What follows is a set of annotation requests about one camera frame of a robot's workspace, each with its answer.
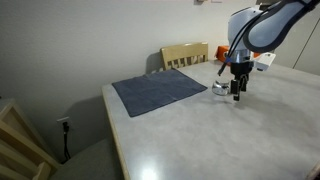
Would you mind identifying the white wall outlet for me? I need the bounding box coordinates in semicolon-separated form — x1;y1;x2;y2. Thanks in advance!
56;116;73;130

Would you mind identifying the blue-grey cloth mat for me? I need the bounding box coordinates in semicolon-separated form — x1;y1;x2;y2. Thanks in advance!
111;68;209;118

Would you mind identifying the black plug and cord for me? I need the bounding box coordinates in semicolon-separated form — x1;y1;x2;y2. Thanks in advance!
61;121;72;162

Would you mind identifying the silver round container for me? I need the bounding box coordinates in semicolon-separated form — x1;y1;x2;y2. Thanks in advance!
212;84;232;97

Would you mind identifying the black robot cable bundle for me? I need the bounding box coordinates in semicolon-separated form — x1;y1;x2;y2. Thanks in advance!
217;0;320;77

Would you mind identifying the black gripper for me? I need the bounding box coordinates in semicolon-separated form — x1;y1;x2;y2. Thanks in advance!
229;60;254;102

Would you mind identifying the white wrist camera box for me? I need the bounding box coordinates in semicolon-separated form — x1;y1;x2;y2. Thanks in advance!
253;52;277;72

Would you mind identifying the white cabinet door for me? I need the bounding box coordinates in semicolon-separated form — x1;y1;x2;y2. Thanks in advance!
271;13;320;76

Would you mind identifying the light wooden chair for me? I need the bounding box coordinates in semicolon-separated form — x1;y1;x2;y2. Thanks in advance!
0;98;63;180
160;41;210;71

